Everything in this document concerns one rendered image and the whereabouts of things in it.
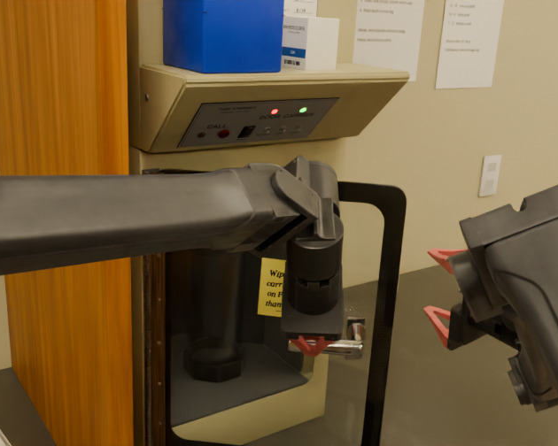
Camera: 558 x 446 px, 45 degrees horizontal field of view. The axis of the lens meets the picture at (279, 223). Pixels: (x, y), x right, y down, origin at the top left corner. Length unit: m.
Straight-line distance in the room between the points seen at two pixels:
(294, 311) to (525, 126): 1.41
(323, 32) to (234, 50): 0.14
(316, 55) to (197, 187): 0.33
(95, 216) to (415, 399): 0.88
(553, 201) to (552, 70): 1.67
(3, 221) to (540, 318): 0.31
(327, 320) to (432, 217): 1.15
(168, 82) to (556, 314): 0.48
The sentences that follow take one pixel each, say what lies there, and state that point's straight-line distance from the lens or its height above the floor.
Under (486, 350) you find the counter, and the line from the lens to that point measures 1.46.
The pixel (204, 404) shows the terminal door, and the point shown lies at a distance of 0.94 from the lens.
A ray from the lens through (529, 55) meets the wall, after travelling 2.01.
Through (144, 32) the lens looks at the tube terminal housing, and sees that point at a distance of 0.82.
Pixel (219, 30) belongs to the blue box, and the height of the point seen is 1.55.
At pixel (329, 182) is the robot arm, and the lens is 0.72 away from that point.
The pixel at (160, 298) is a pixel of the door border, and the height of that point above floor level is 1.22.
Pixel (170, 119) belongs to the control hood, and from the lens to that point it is 0.76.
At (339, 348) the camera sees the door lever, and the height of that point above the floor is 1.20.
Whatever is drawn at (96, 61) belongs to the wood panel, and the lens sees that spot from 0.71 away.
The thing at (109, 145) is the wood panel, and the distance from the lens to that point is 0.72.
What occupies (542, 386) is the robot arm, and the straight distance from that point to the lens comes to 0.80.
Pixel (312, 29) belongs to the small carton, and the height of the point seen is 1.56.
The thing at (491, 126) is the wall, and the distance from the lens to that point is 1.94.
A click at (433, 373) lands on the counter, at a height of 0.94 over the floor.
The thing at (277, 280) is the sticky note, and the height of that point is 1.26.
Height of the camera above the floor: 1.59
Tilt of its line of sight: 18 degrees down
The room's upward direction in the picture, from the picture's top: 3 degrees clockwise
